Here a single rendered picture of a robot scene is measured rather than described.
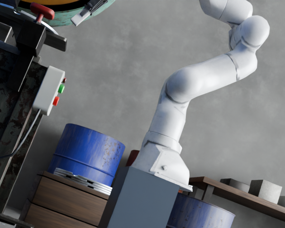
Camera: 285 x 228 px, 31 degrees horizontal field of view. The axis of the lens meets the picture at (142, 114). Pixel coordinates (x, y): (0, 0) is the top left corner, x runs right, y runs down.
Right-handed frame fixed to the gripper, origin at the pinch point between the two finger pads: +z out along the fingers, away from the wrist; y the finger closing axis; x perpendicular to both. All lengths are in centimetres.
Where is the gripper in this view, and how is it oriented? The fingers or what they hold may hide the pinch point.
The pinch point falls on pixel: (80, 16)
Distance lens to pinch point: 185.3
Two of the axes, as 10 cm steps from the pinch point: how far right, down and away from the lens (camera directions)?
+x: -6.9, -7.2, -0.2
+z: -7.0, 6.8, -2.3
